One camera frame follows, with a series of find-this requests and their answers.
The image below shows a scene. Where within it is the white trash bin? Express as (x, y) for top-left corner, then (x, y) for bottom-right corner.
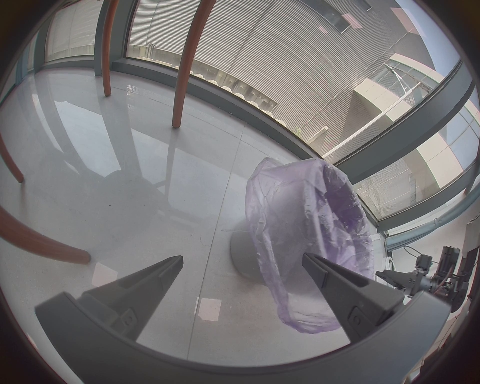
(229, 165), (372, 282)

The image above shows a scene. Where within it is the purple plastic bag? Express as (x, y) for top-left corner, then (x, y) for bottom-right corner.
(245, 157), (377, 334)

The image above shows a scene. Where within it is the window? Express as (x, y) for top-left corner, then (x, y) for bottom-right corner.
(15, 0), (480, 244)

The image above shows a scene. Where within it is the blue-green curtain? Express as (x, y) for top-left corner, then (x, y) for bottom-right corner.
(386, 195), (480, 250)

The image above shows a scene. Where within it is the white cushioned wooden chair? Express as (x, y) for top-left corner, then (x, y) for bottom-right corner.
(0, 0), (218, 264)

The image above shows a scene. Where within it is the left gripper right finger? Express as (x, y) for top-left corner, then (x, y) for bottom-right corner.
(301, 252), (406, 343)

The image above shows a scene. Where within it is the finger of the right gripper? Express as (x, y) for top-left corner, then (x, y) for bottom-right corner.
(376, 270), (410, 290)

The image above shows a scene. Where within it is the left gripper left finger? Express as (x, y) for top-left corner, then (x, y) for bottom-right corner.
(76, 255), (184, 341)

